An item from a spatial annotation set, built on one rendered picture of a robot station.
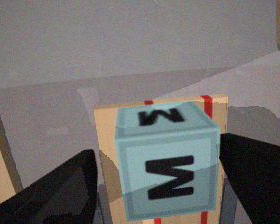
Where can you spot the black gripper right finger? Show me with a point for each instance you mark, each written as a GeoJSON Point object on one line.
{"type": "Point", "coordinates": [253, 170]}

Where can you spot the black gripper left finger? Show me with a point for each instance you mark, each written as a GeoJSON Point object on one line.
{"type": "Point", "coordinates": [67, 195]}

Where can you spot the light blue letter cube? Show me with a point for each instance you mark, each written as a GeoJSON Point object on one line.
{"type": "Point", "coordinates": [167, 155]}

